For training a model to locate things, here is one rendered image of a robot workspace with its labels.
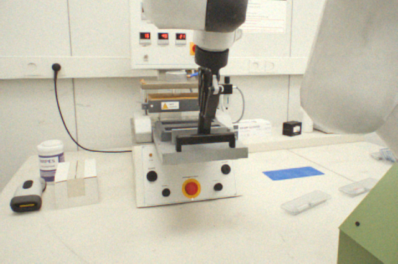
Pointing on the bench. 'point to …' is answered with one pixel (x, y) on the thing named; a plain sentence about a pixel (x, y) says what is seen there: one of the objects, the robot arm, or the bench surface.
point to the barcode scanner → (28, 195)
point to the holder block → (165, 134)
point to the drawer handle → (204, 139)
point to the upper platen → (173, 95)
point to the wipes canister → (50, 159)
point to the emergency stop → (191, 188)
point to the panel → (171, 172)
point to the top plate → (172, 79)
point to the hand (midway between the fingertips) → (204, 125)
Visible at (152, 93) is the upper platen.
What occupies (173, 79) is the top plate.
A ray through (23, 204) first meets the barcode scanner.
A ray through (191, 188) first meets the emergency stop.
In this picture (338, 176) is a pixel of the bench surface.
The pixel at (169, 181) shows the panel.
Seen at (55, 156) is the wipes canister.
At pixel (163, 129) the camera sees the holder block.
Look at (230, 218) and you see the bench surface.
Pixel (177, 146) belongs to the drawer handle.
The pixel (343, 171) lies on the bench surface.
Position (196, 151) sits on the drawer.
